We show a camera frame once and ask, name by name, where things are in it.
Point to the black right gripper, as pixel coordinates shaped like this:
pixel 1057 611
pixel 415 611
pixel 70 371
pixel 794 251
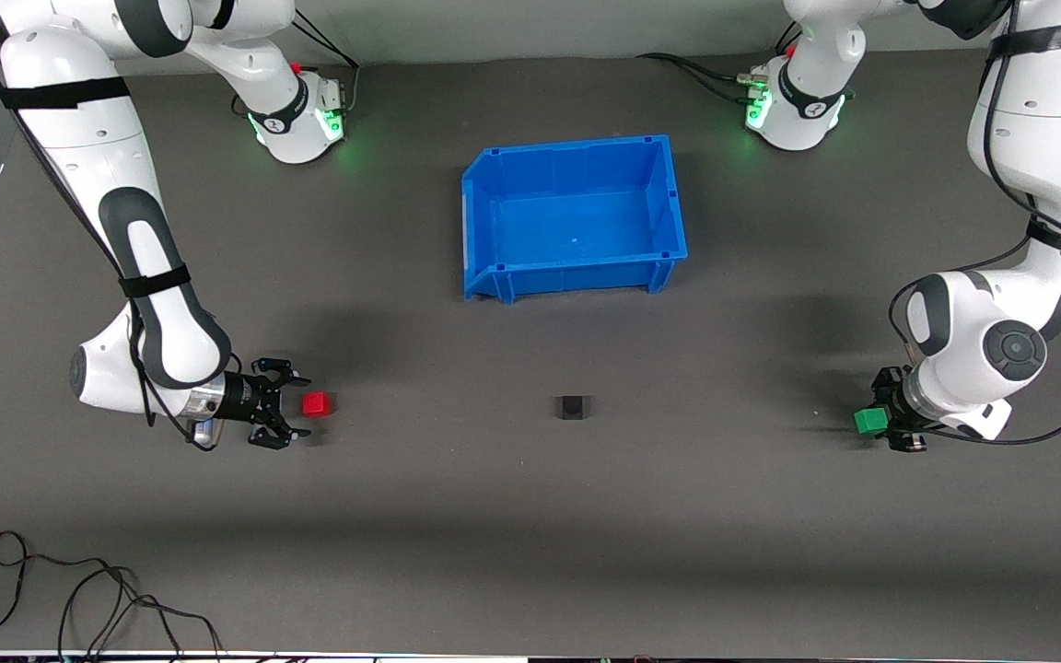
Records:
pixel 241 400

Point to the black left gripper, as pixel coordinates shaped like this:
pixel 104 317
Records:
pixel 889 394

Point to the small green cube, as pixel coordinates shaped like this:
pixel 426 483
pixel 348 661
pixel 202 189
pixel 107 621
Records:
pixel 869 421

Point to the small red cube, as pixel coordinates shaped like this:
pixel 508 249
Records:
pixel 314 403

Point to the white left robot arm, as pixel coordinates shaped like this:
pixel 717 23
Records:
pixel 1037 138

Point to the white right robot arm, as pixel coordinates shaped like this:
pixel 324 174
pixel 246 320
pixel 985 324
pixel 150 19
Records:
pixel 107 166

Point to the small black cube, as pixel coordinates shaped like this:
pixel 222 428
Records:
pixel 571 407

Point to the dark grey table mat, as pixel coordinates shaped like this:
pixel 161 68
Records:
pixel 530 552

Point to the blue plastic storage bin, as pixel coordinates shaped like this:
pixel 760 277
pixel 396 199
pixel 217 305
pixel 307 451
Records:
pixel 577 221

